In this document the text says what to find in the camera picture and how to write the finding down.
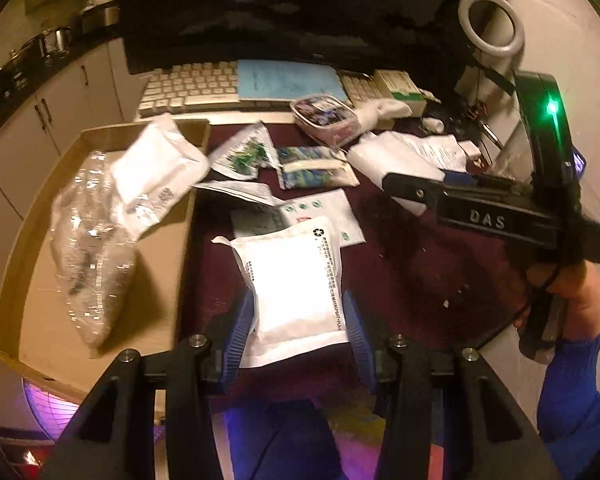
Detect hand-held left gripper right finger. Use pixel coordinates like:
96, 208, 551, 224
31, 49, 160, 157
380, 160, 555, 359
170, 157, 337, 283
342, 289, 561, 480

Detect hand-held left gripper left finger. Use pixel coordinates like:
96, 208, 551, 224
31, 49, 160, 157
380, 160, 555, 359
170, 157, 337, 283
40, 290, 257, 480

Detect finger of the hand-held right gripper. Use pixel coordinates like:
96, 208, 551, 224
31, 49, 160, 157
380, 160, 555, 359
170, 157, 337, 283
442, 170, 481, 187
382, 172, 446, 216

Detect large white gauze packet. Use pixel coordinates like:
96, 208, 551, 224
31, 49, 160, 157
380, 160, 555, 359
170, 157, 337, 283
347, 131, 468, 216

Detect white packet with recycle mark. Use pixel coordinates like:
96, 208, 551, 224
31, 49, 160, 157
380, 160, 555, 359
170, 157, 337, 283
211, 217, 353, 368

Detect clear plastic bag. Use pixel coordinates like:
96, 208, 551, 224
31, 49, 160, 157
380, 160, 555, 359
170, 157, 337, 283
50, 150, 137, 348

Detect green printed white packet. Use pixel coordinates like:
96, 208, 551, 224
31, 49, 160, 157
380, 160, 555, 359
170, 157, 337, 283
209, 121, 277, 181

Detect white padded packet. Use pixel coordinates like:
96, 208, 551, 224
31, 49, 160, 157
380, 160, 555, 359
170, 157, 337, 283
111, 112, 211, 241

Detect brown cardboard box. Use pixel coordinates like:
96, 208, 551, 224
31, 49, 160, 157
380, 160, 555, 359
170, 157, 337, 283
0, 119, 212, 401

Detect person's right hand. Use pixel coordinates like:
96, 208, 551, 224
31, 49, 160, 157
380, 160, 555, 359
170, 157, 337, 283
512, 260, 600, 346

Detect maroon table cloth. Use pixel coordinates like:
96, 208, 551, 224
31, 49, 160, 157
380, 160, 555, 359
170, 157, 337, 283
172, 120, 536, 480

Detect flat white packet green marks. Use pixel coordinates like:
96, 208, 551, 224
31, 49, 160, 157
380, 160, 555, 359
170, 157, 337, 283
230, 189, 366, 248

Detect blue patterned packet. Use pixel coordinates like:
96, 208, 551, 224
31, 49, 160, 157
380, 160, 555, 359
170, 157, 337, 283
276, 146, 358, 190

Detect green and white medicine box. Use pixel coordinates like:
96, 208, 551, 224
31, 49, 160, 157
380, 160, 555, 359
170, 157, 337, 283
372, 69, 427, 116

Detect clear pouch with printed figure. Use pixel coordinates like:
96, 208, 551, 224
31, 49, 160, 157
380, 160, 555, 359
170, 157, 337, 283
290, 94, 358, 148

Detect person's leg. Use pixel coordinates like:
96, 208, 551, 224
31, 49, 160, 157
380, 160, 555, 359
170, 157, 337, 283
225, 400, 348, 480

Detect thin white paper packet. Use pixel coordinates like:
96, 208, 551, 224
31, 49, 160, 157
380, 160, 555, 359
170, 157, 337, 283
190, 180, 286, 207

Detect light blue booklet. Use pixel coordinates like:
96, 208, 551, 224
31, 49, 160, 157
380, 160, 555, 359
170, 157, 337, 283
237, 60, 348, 103

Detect black monitor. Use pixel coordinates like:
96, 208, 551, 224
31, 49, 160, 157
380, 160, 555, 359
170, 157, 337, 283
117, 0, 511, 76

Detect beige keyboard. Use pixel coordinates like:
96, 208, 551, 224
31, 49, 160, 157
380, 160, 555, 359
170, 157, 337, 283
136, 62, 386, 118

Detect white kitchen base cabinets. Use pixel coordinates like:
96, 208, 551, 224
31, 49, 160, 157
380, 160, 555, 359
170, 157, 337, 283
0, 35, 141, 321

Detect steel cooking pot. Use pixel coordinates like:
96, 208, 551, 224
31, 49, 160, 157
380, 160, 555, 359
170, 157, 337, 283
40, 27, 73, 57

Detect white ring light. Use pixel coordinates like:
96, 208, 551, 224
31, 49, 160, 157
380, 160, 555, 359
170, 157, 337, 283
457, 0, 525, 68

